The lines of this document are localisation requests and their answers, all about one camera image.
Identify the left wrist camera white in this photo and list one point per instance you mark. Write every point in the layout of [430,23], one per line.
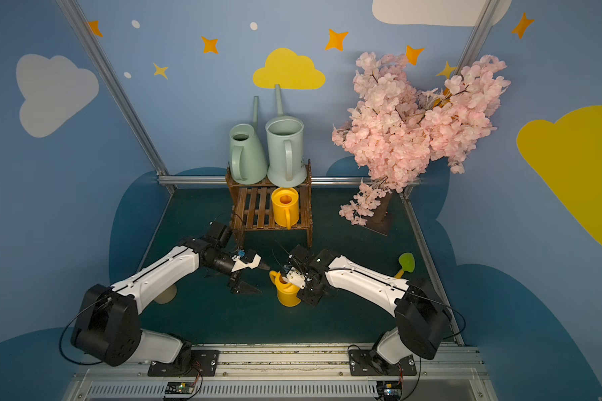
[246,259]

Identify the mint green watering can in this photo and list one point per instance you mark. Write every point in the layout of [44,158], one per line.
[247,160]

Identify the pink cherry blossom tree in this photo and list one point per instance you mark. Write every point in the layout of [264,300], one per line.
[396,130]

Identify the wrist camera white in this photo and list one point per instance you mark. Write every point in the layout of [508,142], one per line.
[296,278]
[246,259]

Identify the left circuit board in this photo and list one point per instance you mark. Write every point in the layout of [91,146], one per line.
[180,389]

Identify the yellow watering can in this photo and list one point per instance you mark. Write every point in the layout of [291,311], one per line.
[285,204]
[287,293]

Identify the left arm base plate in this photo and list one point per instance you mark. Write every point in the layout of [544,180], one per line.
[203,362]

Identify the green round object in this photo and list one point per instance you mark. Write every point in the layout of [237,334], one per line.
[407,263]

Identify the aluminium back rail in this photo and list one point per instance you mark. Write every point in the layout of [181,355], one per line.
[205,181]

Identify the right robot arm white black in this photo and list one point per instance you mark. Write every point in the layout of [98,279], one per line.
[421,317]

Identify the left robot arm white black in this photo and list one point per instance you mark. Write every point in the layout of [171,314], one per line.
[107,326]

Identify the aluminium front rail frame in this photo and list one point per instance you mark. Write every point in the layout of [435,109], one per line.
[292,372]

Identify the white flower potted plant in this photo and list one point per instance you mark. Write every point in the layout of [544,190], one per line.
[167,295]

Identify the right circuit board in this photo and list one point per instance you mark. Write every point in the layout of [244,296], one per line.
[388,391]

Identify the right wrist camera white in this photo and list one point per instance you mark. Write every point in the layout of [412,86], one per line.
[296,278]

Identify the large pale blue watering can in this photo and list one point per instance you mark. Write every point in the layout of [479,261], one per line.
[285,137]

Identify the circuit board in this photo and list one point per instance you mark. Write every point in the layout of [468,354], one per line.
[180,389]
[388,391]

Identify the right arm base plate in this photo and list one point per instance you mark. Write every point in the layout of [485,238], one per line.
[365,362]

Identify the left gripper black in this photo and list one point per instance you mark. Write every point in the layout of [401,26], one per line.
[238,273]

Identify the brown wooden slatted shelf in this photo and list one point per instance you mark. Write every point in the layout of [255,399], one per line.
[252,209]

